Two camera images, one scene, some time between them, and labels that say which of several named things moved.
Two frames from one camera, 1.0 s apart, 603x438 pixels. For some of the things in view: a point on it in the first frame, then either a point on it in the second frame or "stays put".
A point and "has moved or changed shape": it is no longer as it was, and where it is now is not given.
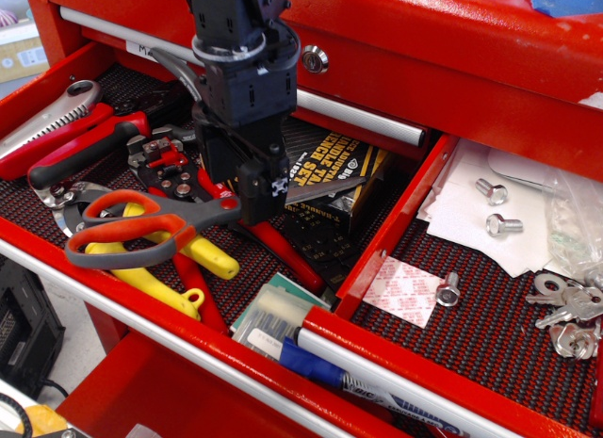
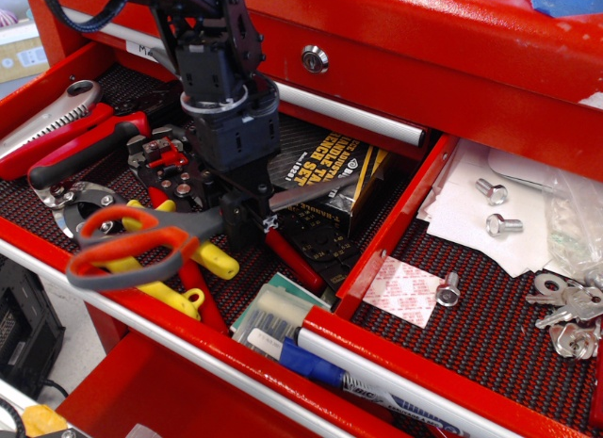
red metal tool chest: x=435 y=269 stays put
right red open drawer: x=482 y=300 stays put
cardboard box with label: x=22 y=54 stays put
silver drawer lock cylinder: x=315 y=59 stays put
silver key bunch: x=575 y=330 stays put
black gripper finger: x=264 y=189 → x=243 y=223
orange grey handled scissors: x=128 y=230 has moved or changed shape
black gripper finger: x=224 y=154 → x=212 y=187
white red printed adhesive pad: x=404 y=291 stays put
